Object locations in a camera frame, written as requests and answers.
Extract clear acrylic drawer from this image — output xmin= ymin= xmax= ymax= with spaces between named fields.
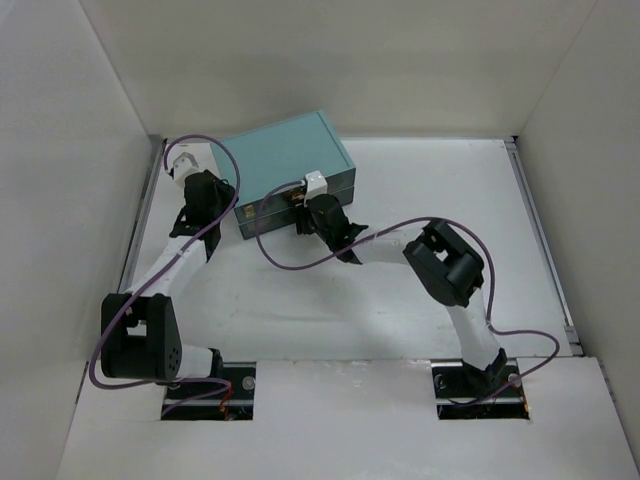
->
xmin=234 ymin=187 xmax=303 ymax=240

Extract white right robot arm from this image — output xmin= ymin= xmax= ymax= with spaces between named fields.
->
xmin=295 ymin=194 xmax=507 ymax=396

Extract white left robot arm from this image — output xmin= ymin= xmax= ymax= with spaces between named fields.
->
xmin=100 ymin=170 xmax=236 ymax=399

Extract light blue drawer box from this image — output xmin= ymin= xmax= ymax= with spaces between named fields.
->
xmin=211 ymin=111 xmax=356 ymax=240

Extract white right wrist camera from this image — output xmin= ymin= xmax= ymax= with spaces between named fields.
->
xmin=303 ymin=171 xmax=328 ymax=204

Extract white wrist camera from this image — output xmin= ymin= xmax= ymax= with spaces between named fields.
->
xmin=303 ymin=171 xmax=328 ymax=204
xmin=169 ymin=151 xmax=201 ymax=188

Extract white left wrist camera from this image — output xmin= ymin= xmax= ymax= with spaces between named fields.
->
xmin=169 ymin=151 xmax=201 ymax=188

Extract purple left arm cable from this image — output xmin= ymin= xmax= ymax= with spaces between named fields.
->
xmin=88 ymin=133 xmax=244 ymax=419

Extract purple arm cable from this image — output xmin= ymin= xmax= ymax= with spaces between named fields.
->
xmin=88 ymin=133 xmax=244 ymax=419
xmin=254 ymin=182 xmax=561 ymax=407

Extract aluminium frame rail left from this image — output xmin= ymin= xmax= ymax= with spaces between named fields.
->
xmin=115 ymin=135 xmax=167 ymax=293

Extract aluminium frame rail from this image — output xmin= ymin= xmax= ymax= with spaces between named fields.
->
xmin=503 ymin=137 xmax=584 ymax=357
xmin=115 ymin=135 xmax=167 ymax=293

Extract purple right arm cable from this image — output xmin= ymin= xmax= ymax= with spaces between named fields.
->
xmin=254 ymin=182 xmax=561 ymax=407

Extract aluminium frame rail right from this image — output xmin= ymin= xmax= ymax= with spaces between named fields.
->
xmin=503 ymin=137 xmax=584 ymax=357

